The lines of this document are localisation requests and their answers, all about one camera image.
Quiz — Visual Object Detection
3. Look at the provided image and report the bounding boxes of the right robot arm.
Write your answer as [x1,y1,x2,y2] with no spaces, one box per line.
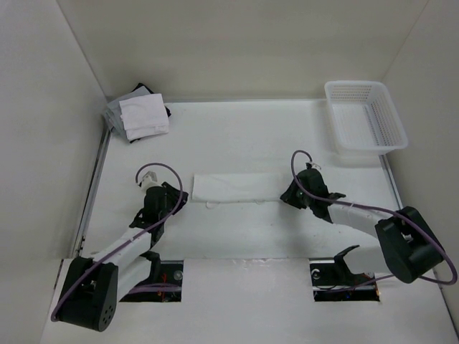
[280,168,458,285]

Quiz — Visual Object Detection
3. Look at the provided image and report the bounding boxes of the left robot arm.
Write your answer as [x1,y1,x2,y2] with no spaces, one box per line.
[51,181,189,332]

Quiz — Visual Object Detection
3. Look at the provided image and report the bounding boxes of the folded grey tank top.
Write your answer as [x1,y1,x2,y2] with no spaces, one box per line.
[104,89,150,140]

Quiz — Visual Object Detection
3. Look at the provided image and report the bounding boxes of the folded black tank top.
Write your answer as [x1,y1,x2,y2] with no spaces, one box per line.
[132,82,171,118]

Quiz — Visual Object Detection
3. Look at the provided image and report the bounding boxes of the white plastic basket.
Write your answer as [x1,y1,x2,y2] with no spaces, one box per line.
[324,80,408,157]

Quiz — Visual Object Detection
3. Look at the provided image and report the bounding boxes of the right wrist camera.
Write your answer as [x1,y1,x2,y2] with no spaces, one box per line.
[306,161,321,170]

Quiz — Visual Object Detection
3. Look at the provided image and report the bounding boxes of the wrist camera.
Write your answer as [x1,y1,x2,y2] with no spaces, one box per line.
[139,171,160,192]
[306,161,321,170]

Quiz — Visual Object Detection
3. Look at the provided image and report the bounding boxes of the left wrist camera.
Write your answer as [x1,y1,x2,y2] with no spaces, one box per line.
[139,171,160,192]

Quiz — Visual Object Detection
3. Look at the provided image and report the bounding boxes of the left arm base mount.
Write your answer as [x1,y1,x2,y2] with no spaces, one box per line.
[120,251,184,303]

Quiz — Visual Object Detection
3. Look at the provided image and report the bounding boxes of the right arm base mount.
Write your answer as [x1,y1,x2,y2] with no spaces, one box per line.
[309,245,380,302]

